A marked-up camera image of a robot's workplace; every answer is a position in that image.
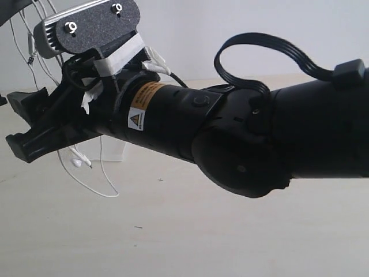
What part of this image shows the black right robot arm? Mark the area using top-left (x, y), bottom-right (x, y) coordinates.
top-left (6, 60), bottom-right (368, 198)

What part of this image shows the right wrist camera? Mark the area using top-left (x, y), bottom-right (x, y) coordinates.
top-left (33, 0), bottom-right (171, 77)

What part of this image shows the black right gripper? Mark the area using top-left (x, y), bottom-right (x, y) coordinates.
top-left (6, 54), bottom-right (138, 163)

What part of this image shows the clear plastic storage box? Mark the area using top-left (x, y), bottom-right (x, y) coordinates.
top-left (76, 136), bottom-right (126, 162)

